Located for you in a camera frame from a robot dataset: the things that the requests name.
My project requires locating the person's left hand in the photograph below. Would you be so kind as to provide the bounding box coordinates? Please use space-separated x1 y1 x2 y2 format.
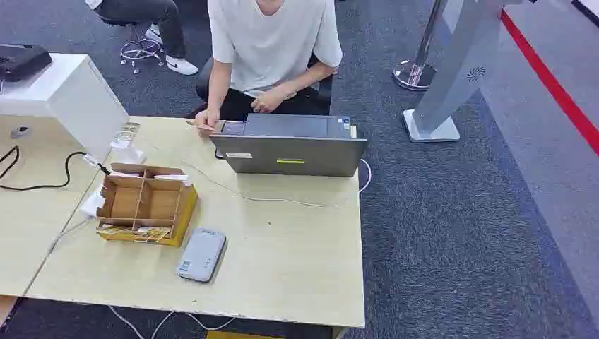
250 90 286 114

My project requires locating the person's right hand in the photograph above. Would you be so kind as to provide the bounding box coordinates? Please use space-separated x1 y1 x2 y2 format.
194 109 221 138

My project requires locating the grey laptop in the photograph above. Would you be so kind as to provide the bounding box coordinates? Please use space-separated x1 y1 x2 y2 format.
209 113 369 179

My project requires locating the seated person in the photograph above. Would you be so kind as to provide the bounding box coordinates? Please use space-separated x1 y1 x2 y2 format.
194 0 343 139

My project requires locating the clear plastic bag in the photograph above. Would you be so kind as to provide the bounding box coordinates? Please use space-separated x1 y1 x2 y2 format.
110 121 142 151

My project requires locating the chrome stool base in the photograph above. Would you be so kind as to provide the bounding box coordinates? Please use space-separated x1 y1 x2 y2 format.
119 38 165 76

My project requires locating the wooden card box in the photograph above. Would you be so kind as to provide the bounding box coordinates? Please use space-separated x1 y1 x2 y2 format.
95 162 199 249

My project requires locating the person on stool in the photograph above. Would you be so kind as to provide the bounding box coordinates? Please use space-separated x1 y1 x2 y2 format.
84 0 200 77

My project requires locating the printed cards row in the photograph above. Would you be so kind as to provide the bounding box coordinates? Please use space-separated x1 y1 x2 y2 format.
99 225 172 243

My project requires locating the grey card reader device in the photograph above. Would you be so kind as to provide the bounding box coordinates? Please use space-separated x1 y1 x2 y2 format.
175 227 228 284

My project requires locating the white cabinet box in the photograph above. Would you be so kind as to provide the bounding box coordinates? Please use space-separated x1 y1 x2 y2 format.
0 52 130 163

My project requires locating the white power adapter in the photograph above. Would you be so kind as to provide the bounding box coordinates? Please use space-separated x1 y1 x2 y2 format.
78 191 107 220

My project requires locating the silver floor stand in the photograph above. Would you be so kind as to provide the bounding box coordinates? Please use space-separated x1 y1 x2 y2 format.
403 0 524 143

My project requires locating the black device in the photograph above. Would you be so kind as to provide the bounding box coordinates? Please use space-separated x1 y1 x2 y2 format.
0 44 53 83

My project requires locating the yellow object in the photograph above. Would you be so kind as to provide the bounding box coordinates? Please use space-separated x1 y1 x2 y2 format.
206 331 284 339

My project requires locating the thin white cable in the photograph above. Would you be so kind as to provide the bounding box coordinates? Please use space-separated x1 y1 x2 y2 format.
179 157 374 210

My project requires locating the black cable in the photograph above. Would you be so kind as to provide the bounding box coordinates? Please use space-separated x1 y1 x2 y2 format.
0 145 112 192

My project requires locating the chrome stanchion post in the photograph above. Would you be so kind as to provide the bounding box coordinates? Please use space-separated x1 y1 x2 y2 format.
392 0 451 92

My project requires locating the white adapter cable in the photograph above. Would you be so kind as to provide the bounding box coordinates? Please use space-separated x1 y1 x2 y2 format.
22 218 90 297

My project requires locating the white hanging cable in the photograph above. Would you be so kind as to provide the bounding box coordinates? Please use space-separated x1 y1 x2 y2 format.
107 305 237 339

